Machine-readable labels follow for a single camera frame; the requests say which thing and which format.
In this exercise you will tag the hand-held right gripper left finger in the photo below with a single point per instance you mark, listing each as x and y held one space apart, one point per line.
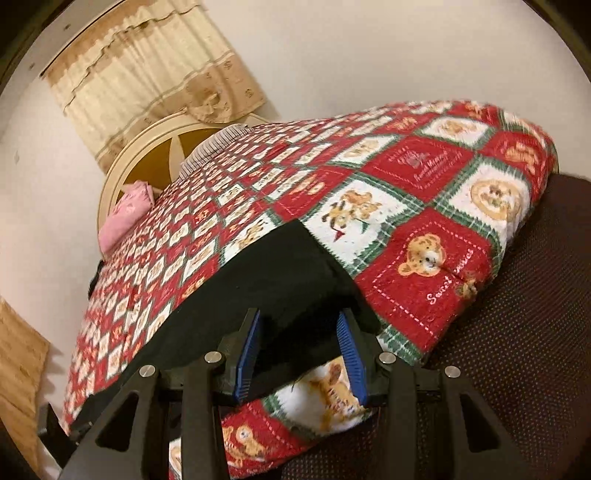
245 355

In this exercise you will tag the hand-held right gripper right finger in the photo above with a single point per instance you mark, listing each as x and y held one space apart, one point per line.
351 355

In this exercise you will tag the black pants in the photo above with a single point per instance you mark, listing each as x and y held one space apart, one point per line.
277 277

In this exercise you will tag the small black object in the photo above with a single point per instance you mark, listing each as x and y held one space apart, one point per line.
96 277

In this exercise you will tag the dark brown dotted rug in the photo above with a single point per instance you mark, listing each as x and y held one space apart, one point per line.
531 346

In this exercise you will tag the pink pillow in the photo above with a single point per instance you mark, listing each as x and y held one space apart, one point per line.
124 214

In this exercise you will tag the red bear printed blanket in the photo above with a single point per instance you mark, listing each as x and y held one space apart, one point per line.
415 161

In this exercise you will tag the grey striped pillow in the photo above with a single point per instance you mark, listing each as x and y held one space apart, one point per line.
207 147

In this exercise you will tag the cream round headboard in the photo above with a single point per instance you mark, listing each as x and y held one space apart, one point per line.
147 152

